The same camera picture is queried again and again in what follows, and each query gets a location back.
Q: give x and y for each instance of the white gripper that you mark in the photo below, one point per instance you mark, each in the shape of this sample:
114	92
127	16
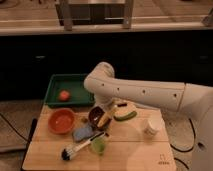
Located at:
107	104

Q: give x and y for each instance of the yellow banana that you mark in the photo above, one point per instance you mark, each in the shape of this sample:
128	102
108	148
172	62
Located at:
106	116

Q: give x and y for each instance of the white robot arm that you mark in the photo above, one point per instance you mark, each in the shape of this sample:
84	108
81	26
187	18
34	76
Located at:
195	100

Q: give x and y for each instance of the purple bowl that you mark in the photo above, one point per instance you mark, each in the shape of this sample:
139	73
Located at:
94	117

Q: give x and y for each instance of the orange bowl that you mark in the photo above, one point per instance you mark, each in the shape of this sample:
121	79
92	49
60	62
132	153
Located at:
61	121

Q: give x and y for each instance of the green cucumber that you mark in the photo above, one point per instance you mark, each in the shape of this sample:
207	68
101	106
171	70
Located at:
126	117

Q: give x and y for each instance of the green small cup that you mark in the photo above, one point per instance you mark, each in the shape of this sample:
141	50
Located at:
98	145

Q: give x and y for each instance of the blue cloth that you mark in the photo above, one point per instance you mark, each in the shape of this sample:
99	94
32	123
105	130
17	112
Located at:
84	132

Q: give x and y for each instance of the orange fruit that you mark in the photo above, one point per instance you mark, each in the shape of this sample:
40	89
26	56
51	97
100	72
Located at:
64	95

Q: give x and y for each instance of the green plastic tray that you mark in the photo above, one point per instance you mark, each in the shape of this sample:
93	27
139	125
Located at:
74	84

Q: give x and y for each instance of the white cup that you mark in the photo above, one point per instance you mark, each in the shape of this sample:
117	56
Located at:
153	127

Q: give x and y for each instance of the dish brush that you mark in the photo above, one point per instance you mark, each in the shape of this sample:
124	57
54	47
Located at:
70	151

